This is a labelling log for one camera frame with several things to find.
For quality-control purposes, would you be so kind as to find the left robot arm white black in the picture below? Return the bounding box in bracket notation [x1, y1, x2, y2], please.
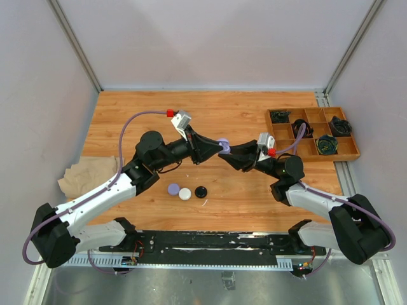
[28, 126, 223, 268]

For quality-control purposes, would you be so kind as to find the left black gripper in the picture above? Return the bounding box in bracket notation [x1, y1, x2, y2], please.
[153, 125, 223, 170]

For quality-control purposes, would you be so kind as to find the rolled blue yellow tie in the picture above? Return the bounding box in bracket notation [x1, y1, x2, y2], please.
[315, 134, 338, 156]

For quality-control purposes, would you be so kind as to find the white earbud charging case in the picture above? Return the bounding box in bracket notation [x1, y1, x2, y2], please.
[178, 187, 192, 201]

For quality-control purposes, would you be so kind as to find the rolled dark tie right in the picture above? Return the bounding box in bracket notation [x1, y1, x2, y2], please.
[329, 116, 352, 137]

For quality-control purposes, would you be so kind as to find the purple charging case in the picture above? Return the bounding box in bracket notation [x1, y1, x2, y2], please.
[217, 138, 231, 154]
[167, 183, 181, 196]

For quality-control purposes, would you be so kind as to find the purple cable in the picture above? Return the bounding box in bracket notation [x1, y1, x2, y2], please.
[22, 109, 176, 265]
[267, 122, 397, 252]

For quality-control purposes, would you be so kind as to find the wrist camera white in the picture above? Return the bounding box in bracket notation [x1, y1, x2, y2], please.
[257, 132, 275, 155]
[171, 110, 191, 130]

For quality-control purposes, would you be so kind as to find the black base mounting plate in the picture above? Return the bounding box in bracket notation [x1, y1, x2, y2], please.
[99, 230, 326, 261]

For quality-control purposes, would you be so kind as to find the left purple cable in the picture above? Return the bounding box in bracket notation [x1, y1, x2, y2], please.
[22, 109, 176, 265]

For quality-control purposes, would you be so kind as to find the rolled dark tie top left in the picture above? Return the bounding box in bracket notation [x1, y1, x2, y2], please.
[270, 111, 291, 124]

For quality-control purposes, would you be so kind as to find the beige folded cloth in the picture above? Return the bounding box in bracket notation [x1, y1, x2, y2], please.
[58, 156, 120, 199]

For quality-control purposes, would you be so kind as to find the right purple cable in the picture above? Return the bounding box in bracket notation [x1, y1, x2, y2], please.
[267, 122, 397, 252]

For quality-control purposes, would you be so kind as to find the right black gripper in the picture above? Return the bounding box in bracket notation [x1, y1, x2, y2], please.
[218, 140, 283, 180]

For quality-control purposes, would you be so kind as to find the wooden compartment tray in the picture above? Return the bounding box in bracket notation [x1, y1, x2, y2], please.
[265, 107, 361, 162]

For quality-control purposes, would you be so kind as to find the black earbud charging case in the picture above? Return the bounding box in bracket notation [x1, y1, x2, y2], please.
[195, 186, 208, 198]

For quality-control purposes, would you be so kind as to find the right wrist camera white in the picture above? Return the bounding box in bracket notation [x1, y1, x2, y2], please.
[257, 132, 275, 155]

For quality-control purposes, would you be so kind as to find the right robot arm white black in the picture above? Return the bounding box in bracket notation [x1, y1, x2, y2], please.
[219, 139, 396, 264]

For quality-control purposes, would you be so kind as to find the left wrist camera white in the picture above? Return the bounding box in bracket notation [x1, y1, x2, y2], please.
[171, 110, 191, 130]

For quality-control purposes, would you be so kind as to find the rolled black tie centre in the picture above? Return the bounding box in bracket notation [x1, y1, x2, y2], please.
[291, 119, 314, 139]

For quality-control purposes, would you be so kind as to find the white slotted cable duct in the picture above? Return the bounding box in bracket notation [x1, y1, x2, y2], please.
[65, 252, 294, 271]

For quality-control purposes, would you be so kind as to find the rolled dark tie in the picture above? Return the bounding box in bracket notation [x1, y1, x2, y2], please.
[270, 111, 291, 124]
[329, 116, 352, 137]

